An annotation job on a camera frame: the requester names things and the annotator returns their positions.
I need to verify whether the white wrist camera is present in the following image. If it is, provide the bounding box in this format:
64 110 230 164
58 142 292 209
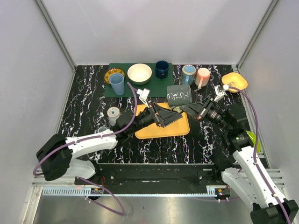
214 85 229 102
136 88 150 101

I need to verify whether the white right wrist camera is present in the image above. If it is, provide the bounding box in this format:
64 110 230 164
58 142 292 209
214 85 229 102

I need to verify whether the pink mug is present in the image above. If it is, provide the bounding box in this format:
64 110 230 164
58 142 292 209
194 68 211 89

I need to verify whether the sage green mug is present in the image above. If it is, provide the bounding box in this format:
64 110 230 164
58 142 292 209
171 106 182 113

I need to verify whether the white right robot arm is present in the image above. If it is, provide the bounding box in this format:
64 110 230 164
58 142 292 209
180 98 299 224

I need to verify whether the light blue plastic cup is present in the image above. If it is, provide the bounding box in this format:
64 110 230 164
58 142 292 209
109 73 125 96

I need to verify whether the blue and beige mug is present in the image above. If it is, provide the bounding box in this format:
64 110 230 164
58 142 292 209
180 65 197 85

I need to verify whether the dark grey mug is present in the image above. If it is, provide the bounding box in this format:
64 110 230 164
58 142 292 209
167 84 192 109

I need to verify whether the dark green placemat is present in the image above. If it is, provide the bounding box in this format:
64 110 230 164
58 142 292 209
104 63 174 98

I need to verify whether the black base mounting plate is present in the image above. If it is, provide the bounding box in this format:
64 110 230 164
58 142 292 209
88 164 229 195

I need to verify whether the cream ceramic bowl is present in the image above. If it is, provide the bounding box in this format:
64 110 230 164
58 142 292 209
127 63 152 85

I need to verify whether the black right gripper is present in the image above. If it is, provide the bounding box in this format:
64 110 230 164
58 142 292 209
180 96 231 132

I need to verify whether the grey-blue mug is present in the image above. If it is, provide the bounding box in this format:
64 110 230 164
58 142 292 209
97 126 107 133

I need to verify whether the orange plastic tray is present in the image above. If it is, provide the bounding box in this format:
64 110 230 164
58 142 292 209
135 112 190 140

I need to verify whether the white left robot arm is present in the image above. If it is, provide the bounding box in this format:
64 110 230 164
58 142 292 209
36 103 183 185

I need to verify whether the lime green plate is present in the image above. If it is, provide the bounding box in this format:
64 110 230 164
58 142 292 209
246 131 261 153

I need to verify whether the yellow patterned saucer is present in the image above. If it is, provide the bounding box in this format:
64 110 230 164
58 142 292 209
104 68 126 85

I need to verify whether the yellow square dish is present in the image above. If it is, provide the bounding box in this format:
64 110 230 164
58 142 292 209
221 72 248 93

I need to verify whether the white mug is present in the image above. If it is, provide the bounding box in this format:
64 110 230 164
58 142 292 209
107 107 121 126

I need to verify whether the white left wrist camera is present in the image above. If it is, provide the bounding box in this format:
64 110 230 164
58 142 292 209
136 88 150 101

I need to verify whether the navy blue mug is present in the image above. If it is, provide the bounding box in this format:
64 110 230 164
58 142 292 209
155 60 169 79

